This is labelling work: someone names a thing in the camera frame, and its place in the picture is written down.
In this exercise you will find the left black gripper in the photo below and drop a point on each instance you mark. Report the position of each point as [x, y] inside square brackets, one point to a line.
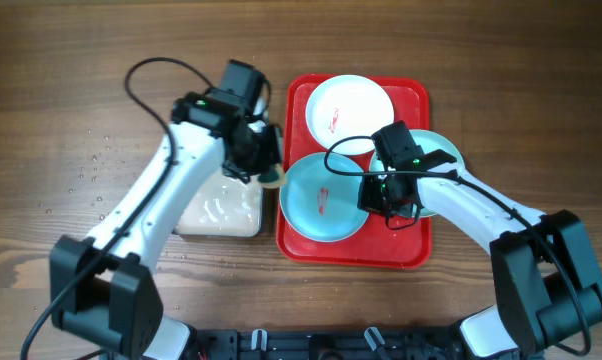
[267, 152]

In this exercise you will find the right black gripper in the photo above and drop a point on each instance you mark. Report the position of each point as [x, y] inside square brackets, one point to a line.
[366, 199]

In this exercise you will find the green yellow scrub sponge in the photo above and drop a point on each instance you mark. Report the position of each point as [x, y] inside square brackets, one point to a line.
[273, 178]

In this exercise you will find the light blue round plate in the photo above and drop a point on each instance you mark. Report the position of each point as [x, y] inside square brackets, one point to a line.
[319, 199]

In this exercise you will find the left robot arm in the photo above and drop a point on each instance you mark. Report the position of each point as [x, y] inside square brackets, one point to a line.
[102, 287]

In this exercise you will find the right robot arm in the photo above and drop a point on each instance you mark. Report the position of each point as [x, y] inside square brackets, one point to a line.
[547, 279]

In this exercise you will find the red plastic serving tray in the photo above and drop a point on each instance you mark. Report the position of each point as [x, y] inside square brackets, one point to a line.
[374, 244]

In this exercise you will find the black water basin tray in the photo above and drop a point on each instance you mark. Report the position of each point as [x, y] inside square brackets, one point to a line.
[203, 201]

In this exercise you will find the pale green round plate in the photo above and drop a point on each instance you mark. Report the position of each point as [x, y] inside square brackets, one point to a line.
[429, 142]

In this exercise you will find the white round plate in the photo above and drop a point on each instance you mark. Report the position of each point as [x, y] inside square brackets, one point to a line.
[345, 106]

